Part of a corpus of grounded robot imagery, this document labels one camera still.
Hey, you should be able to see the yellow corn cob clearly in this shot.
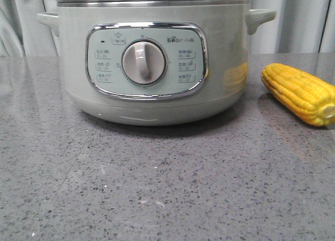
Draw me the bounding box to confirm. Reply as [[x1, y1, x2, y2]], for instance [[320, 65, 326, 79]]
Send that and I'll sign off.
[[261, 63, 334, 127]]

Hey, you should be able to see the pale green electric cooking pot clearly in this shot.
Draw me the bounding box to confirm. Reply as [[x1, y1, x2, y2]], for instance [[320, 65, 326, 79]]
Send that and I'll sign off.
[[37, 2, 276, 126]]

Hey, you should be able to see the beige round timer knob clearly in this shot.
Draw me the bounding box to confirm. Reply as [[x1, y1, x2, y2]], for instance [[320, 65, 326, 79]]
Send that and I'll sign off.
[[122, 41, 165, 85]]

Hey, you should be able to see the white pleated curtain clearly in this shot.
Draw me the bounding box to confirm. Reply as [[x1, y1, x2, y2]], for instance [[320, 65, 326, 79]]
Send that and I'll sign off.
[[1, 0, 334, 56]]

